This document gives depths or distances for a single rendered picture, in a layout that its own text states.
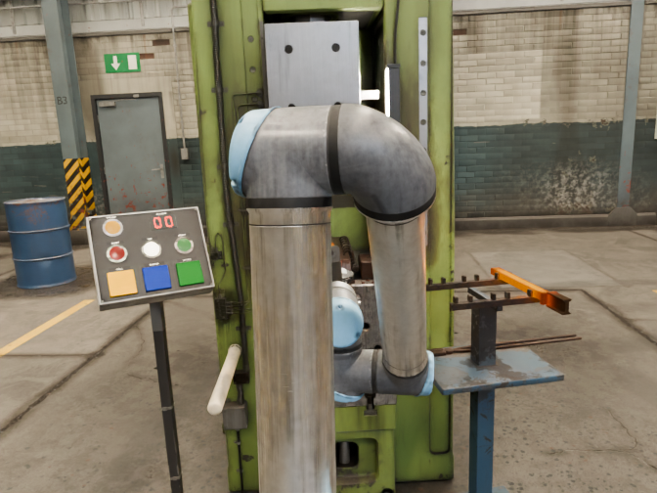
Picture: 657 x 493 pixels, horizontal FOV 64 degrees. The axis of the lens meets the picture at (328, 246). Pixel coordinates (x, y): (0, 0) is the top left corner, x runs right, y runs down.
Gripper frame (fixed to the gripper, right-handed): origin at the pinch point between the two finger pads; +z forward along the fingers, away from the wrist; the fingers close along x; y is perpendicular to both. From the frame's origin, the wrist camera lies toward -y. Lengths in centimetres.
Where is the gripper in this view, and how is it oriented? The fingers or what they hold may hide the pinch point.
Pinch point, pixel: (332, 267)
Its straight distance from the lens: 139.2
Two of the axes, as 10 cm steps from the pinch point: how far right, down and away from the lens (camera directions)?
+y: 0.3, 9.8, 2.2
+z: -0.3, -2.2, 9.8
